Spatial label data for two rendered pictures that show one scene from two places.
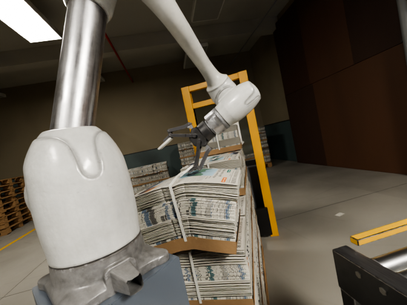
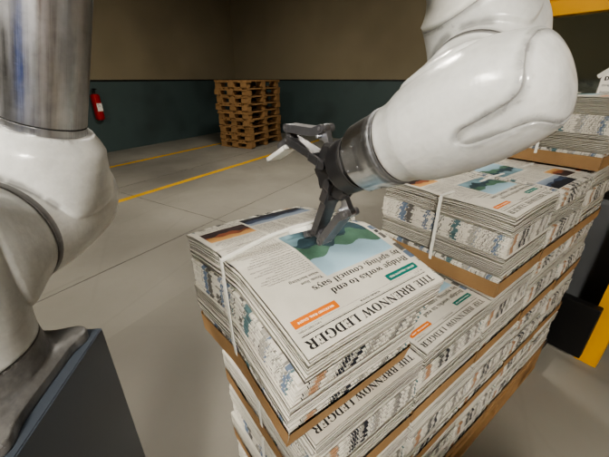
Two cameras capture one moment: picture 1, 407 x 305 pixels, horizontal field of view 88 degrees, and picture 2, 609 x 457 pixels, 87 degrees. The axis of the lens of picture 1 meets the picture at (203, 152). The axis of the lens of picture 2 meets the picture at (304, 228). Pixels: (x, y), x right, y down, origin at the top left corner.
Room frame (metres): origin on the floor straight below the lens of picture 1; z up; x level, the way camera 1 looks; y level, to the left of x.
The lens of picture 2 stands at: (0.43, -0.25, 1.34)
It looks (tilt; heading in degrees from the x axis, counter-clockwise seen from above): 25 degrees down; 40
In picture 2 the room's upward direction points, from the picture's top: straight up
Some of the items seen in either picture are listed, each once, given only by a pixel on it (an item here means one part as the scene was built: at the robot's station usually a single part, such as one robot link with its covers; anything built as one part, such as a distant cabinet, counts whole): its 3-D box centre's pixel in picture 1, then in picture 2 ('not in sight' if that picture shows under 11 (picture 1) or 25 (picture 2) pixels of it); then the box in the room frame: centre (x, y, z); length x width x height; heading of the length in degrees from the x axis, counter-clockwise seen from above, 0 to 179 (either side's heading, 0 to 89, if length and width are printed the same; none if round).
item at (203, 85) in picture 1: (213, 83); not in sight; (2.42, -0.27, 1.82); 0.75 x 0.06 x 0.06; 77
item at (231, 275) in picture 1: (228, 263); (409, 369); (1.29, -0.01, 0.42); 1.17 x 0.39 x 0.83; 167
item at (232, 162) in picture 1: (214, 177); (459, 220); (1.43, -0.04, 0.95); 0.38 x 0.29 x 0.23; 78
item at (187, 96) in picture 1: (201, 165); not in sight; (2.50, 0.05, 0.92); 0.09 x 0.09 x 1.85; 77
